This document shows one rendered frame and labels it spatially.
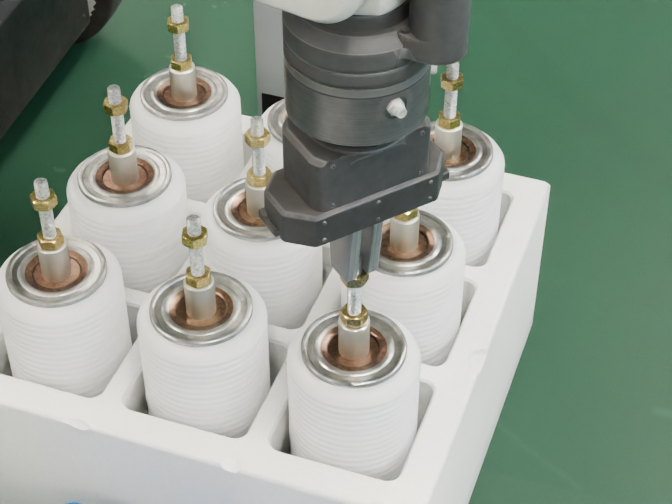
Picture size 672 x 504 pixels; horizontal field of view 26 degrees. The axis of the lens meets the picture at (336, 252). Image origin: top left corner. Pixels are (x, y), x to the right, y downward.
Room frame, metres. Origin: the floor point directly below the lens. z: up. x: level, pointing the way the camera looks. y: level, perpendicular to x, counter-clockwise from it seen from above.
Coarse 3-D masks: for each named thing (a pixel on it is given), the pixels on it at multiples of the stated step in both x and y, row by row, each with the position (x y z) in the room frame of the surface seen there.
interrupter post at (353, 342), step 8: (368, 320) 0.71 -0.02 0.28; (344, 328) 0.70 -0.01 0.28; (352, 328) 0.70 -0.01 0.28; (360, 328) 0.70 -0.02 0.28; (368, 328) 0.71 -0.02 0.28; (344, 336) 0.70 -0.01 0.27; (352, 336) 0.70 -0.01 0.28; (360, 336) 0.70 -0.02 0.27; (368, 336) 0.71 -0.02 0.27; (344, 344) 0.70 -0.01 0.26; (352, 344) 0.70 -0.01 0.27; (360, 344) 0.70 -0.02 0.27; (368, 344) 0.71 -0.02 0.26; (344, 352) 0.70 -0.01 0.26; (352, 352) 0.70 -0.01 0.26; (360, 352) 0.70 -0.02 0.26; (368, 352) 0.71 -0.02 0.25
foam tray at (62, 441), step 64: (128, 128) 1.06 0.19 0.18; (512, 192) 0.97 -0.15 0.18; (512, 256) 0.88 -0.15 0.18; (512, 320) 0.87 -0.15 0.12; (0, 384) 0.74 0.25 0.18; (128, 384) 0.74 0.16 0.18; (448, 384) 0.74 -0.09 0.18; (0, 448) 0.73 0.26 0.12; (64, 448) 0.71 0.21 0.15; (128, 448) 0.69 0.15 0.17; (192, 448) 0.68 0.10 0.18; (256, 448) 0.68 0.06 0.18; (448, 448) 0.68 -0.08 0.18
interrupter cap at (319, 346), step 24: (336, 312) 0.74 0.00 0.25; (312, 336) 0.72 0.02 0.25; (336, 336) 0.72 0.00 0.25; (384, 336) 0.72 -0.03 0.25; (312, 360) 0.70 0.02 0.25; (336, 360) 0.70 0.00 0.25; (360, 360) 0.70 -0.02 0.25; (384, 360) 0.70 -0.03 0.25; (336, 384) 0.68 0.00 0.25; (360, 384) 0.67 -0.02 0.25
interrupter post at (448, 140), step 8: (440, 128) 0.93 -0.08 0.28; (456, 128) 0.93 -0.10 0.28; (440, 136) 0.93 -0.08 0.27; (448, 136) 0.92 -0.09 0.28; (456, 136) 0.92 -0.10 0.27; (440, 144) 0.93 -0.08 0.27; (448, 144) 0.92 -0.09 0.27; (456, 144) 0.93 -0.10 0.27; (448, 152) 0.92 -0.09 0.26; (456, 152) 0.93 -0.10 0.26
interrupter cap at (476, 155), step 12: (432, 132) 0.96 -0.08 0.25; (468, 132) 0.96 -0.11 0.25; (480, 132) 0.95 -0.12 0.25; (468, 144) 0.94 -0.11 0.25; (480, 144) 0.94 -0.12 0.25; (468, 156) 0.93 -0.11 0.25; (480, 156) 0.92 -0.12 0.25; (492, 156) 0.92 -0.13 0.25; (456, 168) 0.91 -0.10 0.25; (468, 168) 0.91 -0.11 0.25; (480, 168) 0.91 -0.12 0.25; (456, 180) 0.90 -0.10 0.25
